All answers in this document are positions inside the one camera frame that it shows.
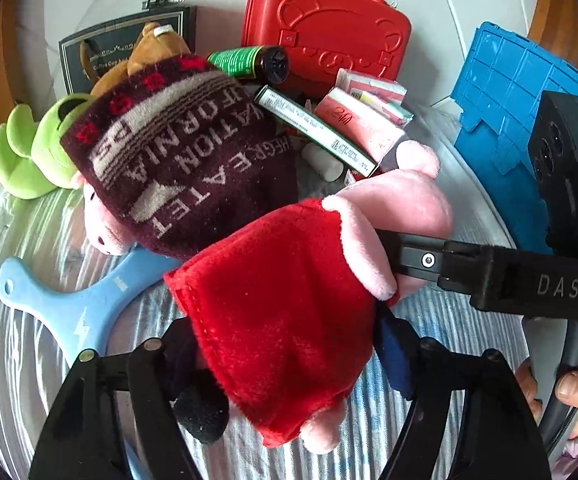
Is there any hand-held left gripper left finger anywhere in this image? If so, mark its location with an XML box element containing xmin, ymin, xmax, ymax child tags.
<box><xmin>28</xmin><ymin>317</ymin><xmax>205</xmax><ymax>480</ymax></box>

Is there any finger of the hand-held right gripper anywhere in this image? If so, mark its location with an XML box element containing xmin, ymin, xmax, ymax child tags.
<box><xmin>376</xmin><ymin>229</ymin><xmax>491</xmax><ymax>295</ymax></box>

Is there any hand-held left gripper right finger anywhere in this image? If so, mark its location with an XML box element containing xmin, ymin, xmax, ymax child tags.
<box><xmin>373</xmin><ymin>305</ymin><xmax>554</xmax><ymax>480</ymax></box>

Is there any blue plastic crate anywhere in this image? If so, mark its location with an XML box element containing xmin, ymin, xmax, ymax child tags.
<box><xmin>450</xmin><ymin>22</ymin><xmax>578</xmax><ymax>257</ymax></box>

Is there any light blue paddle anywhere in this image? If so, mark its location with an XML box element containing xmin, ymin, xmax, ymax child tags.
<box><xmin>0</xmin><ymin>245</ymin><xmax>182</xmax><ymax>480</ymax></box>

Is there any white roll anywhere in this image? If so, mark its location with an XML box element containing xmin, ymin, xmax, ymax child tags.
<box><xmin>302</xmin><ymin>142</ymin><xmax>344</xmax><ymax>182</ymax></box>

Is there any pink carton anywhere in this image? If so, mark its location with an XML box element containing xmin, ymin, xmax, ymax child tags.
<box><xmin>313</xmin><ymin>87</ymin><xmax>409</xmax><ymax>172</ymax></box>

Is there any long green and white box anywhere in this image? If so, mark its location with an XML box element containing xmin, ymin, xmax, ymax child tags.
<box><xmin>253</xmin><ymin>85</ymin><xmax>378</xmax><ymax>179</ymax></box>

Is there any white card pack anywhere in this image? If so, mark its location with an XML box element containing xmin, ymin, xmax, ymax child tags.
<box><xmin>335</xmin><ymin>67</ymin><xmax>415</xmax><ymax>128</ymax></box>

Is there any pink pig plush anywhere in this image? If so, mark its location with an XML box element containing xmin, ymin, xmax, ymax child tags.
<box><xmin>71</xmin><ymin>172</ymin><xmax>137</xmax><ymax>257</ymax></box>

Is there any red toy suitcase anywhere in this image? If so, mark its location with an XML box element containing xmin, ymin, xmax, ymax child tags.
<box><xmin>241</xmin><ymin>0</ymin><xmax>413</xmax><ymax>102</ymax></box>

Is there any maroon knit hat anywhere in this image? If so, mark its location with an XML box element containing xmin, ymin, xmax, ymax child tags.
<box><xmin>60</xmin><ymin>52</ymin><xmax>300</xmax><ymax>262</ymax></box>

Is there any green frog plush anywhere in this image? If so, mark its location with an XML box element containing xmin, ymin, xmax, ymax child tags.
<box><xmin>0</xmin><ymin>92</ymin><xmax>98</xmax><ymax>201</ymax></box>

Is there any green labelled dark bottle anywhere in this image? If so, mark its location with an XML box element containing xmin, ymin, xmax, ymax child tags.
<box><xmin>207</xmin><ymin>45</ymin><xmax>291</xmax><ymax>85</ymax></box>

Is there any brown bear plush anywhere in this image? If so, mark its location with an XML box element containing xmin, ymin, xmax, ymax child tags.
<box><xmin>90</xmin><ymin>22</ymin><xmax>191</xmax><ymax>97</ymax></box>

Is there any black gift box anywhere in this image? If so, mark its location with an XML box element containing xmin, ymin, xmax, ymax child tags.
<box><xmin>59</xmin><ymin>5</ymin><xmax>199</xmax><ymax>97</ymax></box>

